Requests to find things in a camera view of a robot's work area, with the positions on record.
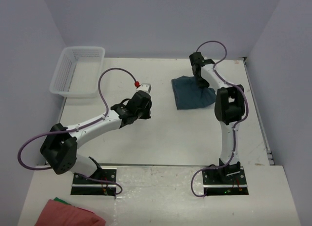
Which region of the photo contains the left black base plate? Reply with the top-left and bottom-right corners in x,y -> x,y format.
70,168 -> 118,197

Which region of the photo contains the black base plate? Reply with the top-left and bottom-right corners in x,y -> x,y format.
70,168 -> 118,197
202,168 -> 249,196

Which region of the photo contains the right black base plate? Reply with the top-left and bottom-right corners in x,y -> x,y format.
202,168 -> 249,196

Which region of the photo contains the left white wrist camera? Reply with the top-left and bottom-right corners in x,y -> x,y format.
136,83 -> 152,94

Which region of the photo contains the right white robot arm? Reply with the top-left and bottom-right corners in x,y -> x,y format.
189,52 -> 245,176

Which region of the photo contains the blue-grey t shirt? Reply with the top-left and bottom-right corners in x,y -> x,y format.
171,76 -> 216,110

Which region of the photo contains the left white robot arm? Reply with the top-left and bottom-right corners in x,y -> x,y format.
40,90 -> 152,179

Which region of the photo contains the folded pink t shirt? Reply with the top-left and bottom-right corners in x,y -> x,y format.
35,200 -> 106,226

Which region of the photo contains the folded green t shirt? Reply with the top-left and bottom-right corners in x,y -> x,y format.
53,197 -> 71,205

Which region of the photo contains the white plastic basket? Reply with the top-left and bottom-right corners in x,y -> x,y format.
49,46 -> 105,98

